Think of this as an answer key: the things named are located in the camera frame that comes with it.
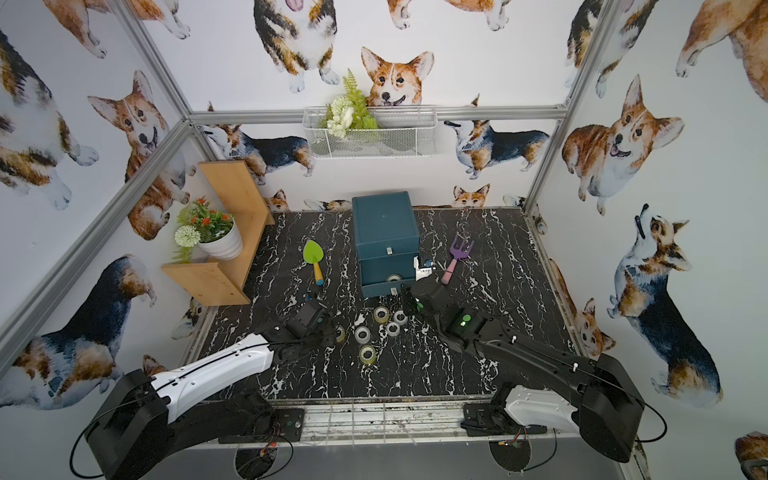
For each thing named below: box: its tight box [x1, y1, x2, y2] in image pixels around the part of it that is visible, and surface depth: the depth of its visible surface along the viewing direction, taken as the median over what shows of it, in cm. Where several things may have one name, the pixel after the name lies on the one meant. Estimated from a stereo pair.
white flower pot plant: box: [173, 196, 243, 264], surface depth 92 cm
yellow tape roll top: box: [373, 306, 390, 324], surface depth 94 cm
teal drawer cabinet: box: [352, 191, 421, 298], surface depth 90 cm
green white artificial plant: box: [320, 68, 379, 139], surface depth 82 cm
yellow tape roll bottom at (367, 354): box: [359, 344, 377, 365], surface depth 87 cm
